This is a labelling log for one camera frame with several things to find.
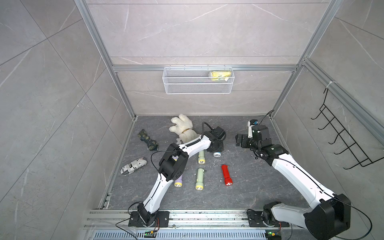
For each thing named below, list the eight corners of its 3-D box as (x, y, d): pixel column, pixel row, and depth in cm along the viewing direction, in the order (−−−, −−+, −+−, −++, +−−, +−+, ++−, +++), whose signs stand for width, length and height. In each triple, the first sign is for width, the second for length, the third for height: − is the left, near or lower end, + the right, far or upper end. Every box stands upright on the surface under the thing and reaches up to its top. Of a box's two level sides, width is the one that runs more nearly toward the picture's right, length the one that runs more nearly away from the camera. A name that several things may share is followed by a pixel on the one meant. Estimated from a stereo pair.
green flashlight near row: (195, 190, 85) (195, 188, 82) (196, 170, 92) (196, 167, 90) (203, 190, 85) (203, 188, 82) (204, 170, 92) (204, 168, 90)
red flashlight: (225, 185, 87) (226, 183, 84) (221, 167, 94) (222, 164, 91) (231, 185, 87) (233, 183, 84) (227, 166, 94) (228, 164, 91)
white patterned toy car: (124, 178, 90) (121, 175, 87) (121, 171, 93) (119, 168, 89) (148, 164, 95) (147, 161, 92) (145, 158, 98) (143, 155, 95)
